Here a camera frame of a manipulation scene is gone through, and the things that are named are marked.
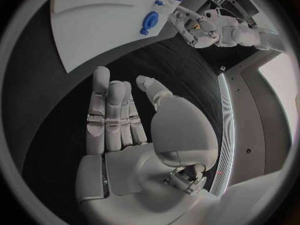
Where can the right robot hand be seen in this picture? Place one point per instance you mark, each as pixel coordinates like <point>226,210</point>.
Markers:
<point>131,172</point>

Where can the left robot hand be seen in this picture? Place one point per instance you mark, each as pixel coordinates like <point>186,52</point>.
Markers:
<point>204,37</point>

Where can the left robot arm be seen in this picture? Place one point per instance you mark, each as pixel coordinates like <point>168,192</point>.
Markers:
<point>243,33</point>

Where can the white task board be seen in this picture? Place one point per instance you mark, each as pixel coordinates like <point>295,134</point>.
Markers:
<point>98,22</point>

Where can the dark equipment rack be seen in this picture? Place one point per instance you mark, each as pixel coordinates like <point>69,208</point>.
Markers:
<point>236,1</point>

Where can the blue gear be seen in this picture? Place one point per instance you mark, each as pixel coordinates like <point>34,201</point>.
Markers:
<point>150,19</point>

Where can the small blue peg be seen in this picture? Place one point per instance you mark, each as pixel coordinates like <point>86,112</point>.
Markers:
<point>159,2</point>

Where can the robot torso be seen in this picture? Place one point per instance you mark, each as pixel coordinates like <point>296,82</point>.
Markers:
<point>248,116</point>

